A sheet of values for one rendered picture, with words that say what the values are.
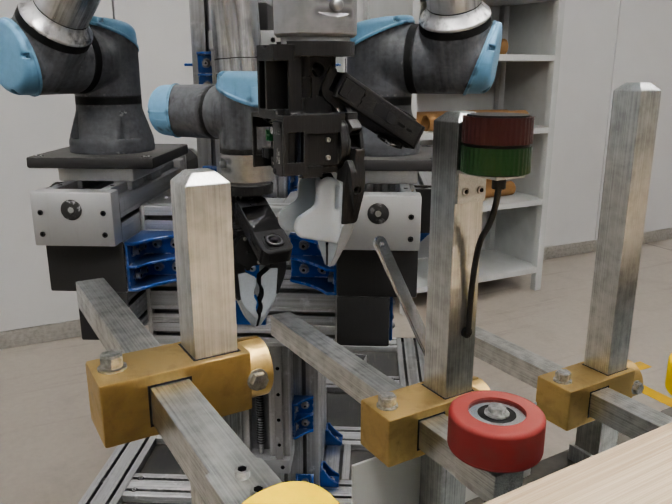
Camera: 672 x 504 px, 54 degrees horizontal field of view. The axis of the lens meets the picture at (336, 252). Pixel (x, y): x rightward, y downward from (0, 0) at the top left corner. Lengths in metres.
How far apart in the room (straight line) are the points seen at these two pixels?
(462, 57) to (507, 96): 2.84
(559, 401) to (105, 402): 0.52
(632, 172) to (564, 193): 3.69
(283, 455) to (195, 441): 1.08
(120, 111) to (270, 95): 0.68
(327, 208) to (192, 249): 0.17
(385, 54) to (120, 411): 0.81
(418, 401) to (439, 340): 0.06
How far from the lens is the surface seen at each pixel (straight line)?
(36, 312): 3.23
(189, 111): 0.96
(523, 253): 3.92
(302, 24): 0.59
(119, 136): 1.25
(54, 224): 1.17
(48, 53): 1.15
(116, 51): 1.26
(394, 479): 0.74
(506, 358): 0.92
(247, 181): 0.92
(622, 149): 0.80
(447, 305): 0.64
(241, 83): 0.91
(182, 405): 0.48
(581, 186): 4.58
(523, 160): 0.58
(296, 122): 0.58
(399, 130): 0.66
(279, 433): 1.48
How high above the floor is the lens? 1.18
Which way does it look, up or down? 15 degrees down
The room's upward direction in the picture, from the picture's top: straight up
